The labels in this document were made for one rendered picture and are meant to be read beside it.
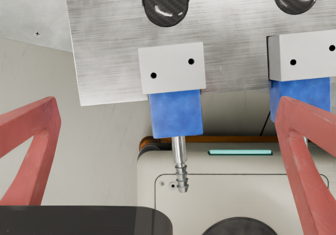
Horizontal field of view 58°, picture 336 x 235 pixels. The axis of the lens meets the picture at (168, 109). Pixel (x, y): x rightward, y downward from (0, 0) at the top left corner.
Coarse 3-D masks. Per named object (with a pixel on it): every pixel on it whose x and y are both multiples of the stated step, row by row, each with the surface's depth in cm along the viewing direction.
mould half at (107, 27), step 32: (96, 0) 25; (128, 0) 25; (192, 0) 25; (224, 0) 25; (256, 0) 25; (320, 0) 25; (96, 32) 26; (128, 32) 26; (160, 32) 26; (192, 32) 26; (224, 32) 26; (256, 32) 26; (288, 32) 26; (96, 64) 26; (128, 64) 26; (224, 64) 26; (256, 64) 26; (96, 96) 26; (128, 96) 26
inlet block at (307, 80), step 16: (304, 32) 23; (320, 32) 23; (272, 48) 25; (288, 48) 23; (304, 48) 23; (320, 48) 23; (272, 64) 25; (288, 64) 23; (304, 64) 23; (320, 64) 23; (272, 80) 26; (288, 80) 24; (304, 80) 25; (320, 80) 25; (272, 96) 27; (304, 96) 25; (320, 96) 25; (272, 112) 27
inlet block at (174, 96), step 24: (144, 48) 23; (168, 48) 23; (192, 48) 23; (144, 72) 23; (168, 72) 23; (192, 72) 23; (168, 96) 25; (192, 96) 25; (168, 120) 25; (192, 120) 25
